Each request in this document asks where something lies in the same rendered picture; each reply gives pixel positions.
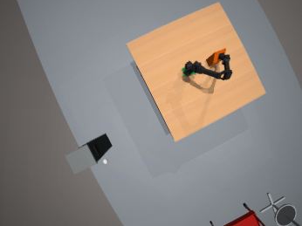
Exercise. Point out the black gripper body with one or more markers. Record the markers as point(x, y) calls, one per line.
point(187, 73)

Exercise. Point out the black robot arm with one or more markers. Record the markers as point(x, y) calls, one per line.
point(199, 69)

